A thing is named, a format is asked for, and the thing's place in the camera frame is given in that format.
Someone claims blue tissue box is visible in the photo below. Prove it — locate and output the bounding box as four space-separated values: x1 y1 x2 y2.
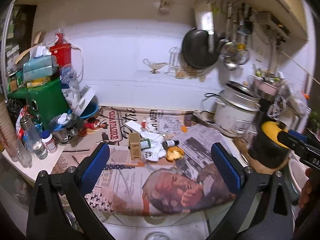
22 54 59 82

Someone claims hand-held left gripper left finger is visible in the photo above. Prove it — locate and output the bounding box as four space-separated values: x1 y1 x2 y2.
26 142 118 240

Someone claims round waste bin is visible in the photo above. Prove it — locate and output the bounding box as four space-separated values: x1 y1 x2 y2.
145 232 173 240

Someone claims white tray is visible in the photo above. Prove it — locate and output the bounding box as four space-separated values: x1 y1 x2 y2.
72 86 97 117

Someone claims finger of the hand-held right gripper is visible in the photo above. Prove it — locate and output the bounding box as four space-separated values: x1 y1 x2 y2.
287 129 309 142
277 131 304 155

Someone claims wooden cutting board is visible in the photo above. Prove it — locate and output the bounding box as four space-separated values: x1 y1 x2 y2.
234 136 289 176

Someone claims clear plastic bag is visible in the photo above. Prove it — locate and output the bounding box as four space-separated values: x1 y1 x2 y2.
59 64 83 111

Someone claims perforated metal holder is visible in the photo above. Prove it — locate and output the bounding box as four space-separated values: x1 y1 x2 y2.
48 114 78 145

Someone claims blue bowl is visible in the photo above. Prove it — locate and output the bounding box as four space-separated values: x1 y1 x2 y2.
68 102 99 121

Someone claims green box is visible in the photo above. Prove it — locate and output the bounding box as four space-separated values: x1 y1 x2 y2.
26 77 71 128

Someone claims pink utensil holder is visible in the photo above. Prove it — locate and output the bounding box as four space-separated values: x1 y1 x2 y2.
253 78 280 93

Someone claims white pill bottle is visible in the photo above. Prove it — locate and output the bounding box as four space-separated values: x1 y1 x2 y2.
40 130 58 154

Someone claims yellow packet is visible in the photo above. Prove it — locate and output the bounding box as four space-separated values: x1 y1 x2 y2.
26 77 52 88

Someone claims black hanging pan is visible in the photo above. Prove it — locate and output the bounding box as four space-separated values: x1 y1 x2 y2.
182 27 221 70

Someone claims clear plastic bottle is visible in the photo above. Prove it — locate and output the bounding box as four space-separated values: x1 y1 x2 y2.
19 116 48 160

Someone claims black and yellow container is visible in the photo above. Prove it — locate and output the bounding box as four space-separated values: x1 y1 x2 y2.
248 121 291 170

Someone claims white hanging bag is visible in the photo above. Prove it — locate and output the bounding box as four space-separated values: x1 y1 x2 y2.
194 2 215 32

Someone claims white tissue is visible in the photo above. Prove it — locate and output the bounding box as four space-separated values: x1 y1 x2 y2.
141 131 167 162

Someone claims flat white box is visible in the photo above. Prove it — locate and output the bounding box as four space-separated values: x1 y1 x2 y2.
125 121 143 133

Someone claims printed newspaper sheet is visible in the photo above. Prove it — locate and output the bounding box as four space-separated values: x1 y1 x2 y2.
51 106 238 217

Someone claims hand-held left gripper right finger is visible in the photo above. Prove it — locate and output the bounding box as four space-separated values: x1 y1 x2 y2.
207 142 294 240

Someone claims wall-mounted electrical box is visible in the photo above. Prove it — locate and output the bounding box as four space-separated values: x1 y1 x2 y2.
252 11 291 43

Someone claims person's right hand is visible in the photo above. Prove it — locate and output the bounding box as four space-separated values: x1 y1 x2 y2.
299 168 313 208

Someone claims small brown cardboard box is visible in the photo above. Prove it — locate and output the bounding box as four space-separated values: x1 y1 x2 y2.
128 132 142 159

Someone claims red plastic container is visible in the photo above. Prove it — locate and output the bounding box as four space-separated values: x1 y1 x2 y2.
49 42 72 67

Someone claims glass genie lamp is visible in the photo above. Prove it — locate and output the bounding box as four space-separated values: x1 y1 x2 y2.
143 58 168 75

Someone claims white rice cooker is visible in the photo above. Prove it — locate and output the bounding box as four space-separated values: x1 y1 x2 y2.
214 81 261 138

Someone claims metal hanging ladle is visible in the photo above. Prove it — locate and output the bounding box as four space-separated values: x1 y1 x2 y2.
223 50 250 71

